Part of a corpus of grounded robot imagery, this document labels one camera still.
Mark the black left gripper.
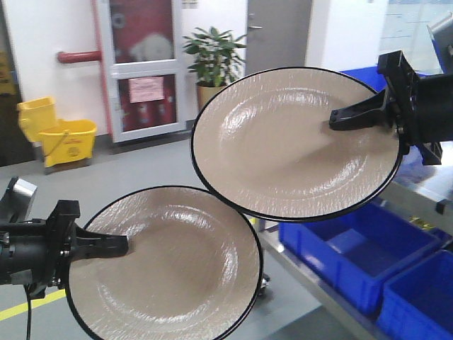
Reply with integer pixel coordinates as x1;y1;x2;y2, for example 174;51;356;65
1;200;128;298

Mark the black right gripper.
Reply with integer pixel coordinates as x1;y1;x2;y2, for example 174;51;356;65
328;50;452;166

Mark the beige plate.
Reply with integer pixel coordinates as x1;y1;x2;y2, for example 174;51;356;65
191;67;402;222
66;186;263;339

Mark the yellow mop bucket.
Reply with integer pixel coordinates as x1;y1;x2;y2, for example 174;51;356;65
17;96;97;169

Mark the blue plastic bin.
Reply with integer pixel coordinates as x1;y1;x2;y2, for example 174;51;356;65
279;203;441;315
377;250;452;339

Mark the green potted plant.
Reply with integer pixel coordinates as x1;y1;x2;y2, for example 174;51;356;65
183;26;246;109

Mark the red fire cabinet door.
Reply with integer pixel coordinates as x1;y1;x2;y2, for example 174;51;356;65
93;1;187;144

